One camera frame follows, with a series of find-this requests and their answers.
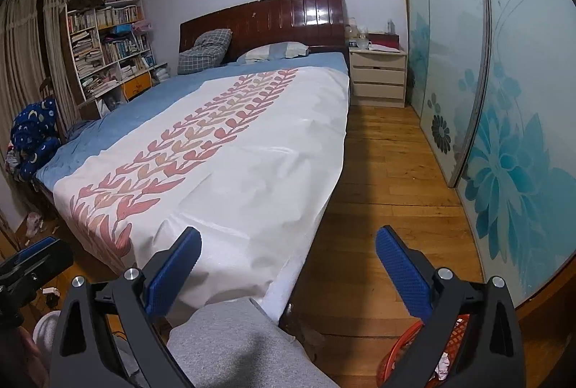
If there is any person's left hand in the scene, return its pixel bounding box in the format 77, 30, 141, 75
17, 322, 49, 388

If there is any red box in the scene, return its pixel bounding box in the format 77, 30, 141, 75
369, 32, 400, 49

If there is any glass wardrobe door dark flower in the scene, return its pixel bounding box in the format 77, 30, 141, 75
420, 0, 490, 187

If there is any dark red wooden headboard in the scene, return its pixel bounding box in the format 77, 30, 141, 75
179, 0, 345, 56

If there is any crumpled silver wrapper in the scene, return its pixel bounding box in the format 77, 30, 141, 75
432, 351, 453, 380

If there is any grey plaid pillow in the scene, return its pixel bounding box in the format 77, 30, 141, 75
177, 28, 234, 76

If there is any person's grey trouser leg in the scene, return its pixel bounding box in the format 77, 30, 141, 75
166, 297, 343, 388
32, 310, 64, 375

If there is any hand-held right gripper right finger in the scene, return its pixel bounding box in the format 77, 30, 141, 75
375, 226, 527, 388

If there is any white quilt pink leaf print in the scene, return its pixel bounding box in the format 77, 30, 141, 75
51, 66, 351, 321

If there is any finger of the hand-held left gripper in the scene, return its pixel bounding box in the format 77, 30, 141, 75
0, 236, 74, 303

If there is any beige nightstand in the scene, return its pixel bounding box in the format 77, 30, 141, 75
348, 47, 409, 109

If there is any red plastic mesh basket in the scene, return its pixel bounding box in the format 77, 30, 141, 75
377, 315, 472, 388

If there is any blue star print cloth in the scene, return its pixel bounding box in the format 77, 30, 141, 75
10, 97, 61, 179

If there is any pale glass wardrobe door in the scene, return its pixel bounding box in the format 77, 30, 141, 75
396, 0, 429, 115

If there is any white bookshelf with books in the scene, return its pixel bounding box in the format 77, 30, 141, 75
63, 0, 169, 119

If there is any blue and white pillow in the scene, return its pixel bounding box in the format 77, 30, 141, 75
236, 41, 310, 65

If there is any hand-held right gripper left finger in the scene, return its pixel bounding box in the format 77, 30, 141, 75
47, 226, 203, 388

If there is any pink crumpled bag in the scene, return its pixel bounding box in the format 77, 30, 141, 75
24, 212, 46, 236

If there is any wooden wardrobe frame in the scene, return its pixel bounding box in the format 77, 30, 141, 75
513, 251, 576, 328

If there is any beige curtain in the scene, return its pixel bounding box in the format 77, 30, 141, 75
0, 0, 68, 137

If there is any glass wardrobe door blue flower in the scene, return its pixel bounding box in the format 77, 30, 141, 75
454, 0, 576, 308

